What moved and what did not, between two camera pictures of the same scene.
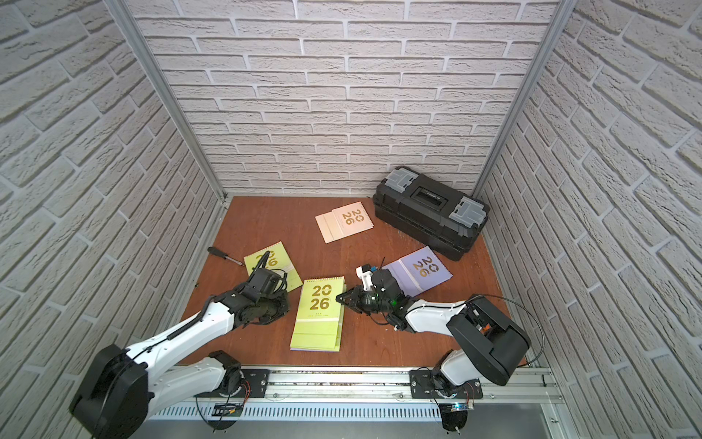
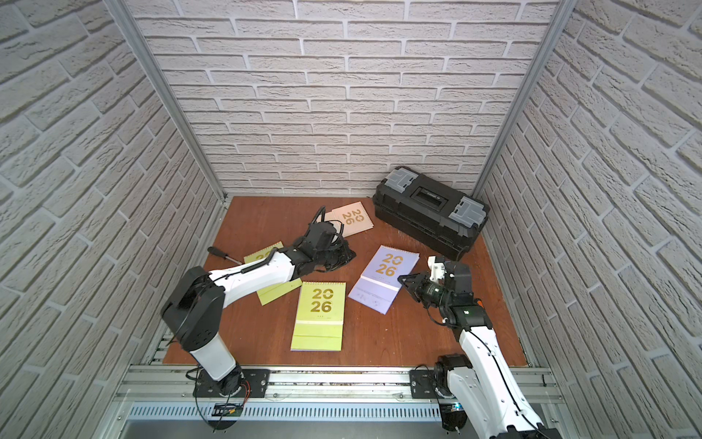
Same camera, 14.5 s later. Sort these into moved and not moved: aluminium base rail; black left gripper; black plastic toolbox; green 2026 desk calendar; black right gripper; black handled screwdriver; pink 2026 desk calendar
Moved: black left gripper; black right gripper
Not moved: green 2026 desk calendar; black handled screwdriver; aluminium base rail; black plastic toolbox; pink 2026 desk calendar
